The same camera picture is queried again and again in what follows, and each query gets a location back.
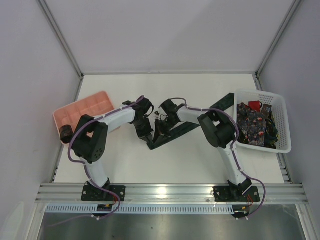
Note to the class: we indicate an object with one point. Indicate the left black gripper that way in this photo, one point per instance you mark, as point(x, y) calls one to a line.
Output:
point(144, 132)

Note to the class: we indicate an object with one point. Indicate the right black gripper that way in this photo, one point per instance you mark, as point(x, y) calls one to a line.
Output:
point(162, 129)

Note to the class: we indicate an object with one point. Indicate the dark green tie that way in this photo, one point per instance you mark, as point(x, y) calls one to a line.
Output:
point(181, 129)

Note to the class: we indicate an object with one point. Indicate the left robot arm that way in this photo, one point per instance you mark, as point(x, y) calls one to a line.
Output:
point(89, 141)

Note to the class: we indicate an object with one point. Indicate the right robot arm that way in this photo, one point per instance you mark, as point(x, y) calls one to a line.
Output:
point(219, 129)

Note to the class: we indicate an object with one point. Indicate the pink compartment tray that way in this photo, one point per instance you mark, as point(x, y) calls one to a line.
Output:
point(93, 105)

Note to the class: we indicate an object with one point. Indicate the rolled dark brown tie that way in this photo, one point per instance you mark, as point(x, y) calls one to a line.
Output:
point(66, 134)

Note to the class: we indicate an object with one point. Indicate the floral navy tie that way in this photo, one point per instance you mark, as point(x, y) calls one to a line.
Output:
point(251, 125)

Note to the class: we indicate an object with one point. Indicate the red tie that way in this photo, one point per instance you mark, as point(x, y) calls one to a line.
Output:
point(255, 105)

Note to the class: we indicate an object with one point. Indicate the brown patterned tie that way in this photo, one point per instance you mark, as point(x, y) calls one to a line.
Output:
point(266, 111)

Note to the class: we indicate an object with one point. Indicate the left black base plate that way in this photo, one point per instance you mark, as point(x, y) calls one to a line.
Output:
point(93, 194)

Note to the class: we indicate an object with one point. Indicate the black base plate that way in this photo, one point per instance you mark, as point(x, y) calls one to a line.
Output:
point(231, 194)
point(93, 194)

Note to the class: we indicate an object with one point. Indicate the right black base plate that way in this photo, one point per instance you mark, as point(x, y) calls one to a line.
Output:
point(231, 194)

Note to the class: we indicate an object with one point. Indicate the white slotted cable duct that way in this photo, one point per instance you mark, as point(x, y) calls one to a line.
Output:
point(202, 209)

